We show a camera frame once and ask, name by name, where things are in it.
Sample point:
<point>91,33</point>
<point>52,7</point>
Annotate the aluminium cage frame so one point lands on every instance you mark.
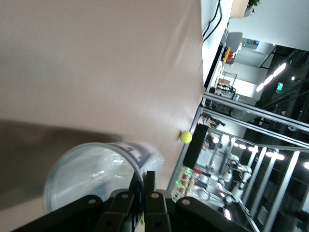
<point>253,110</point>

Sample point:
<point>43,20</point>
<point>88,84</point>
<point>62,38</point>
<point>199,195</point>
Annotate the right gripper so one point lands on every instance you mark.
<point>195,147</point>

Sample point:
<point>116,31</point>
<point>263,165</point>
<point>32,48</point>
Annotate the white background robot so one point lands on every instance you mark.
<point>245,169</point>

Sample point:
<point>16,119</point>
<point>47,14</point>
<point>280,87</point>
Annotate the yellow red emergency stop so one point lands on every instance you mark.
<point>227,52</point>

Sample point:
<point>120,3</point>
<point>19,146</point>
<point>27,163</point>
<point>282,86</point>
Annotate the yellow tennis ball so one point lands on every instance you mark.
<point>186,137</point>

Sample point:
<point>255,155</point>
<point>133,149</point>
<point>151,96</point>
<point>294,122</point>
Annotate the brown table mat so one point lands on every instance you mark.
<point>96,60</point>

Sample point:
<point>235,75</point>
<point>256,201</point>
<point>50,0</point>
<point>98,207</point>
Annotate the ceiling light strips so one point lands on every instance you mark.
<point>280,68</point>

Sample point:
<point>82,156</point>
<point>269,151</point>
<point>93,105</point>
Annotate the green potted plant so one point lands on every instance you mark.
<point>253,3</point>

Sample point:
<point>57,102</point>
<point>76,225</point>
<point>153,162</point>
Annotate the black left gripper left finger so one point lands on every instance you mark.
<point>116,212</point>

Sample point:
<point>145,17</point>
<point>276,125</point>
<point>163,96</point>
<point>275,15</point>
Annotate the grey chair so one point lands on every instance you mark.
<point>234,39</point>

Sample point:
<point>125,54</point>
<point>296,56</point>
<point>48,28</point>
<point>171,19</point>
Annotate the clear tennis ball can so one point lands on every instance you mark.
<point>91,169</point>

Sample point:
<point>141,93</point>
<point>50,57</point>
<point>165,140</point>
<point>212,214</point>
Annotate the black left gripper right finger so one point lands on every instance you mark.
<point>159,212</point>

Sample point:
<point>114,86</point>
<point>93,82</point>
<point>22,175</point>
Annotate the green exit sign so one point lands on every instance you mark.
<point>279,86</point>

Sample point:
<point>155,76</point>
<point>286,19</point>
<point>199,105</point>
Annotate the wooden shelf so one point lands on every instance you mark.
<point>237,8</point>

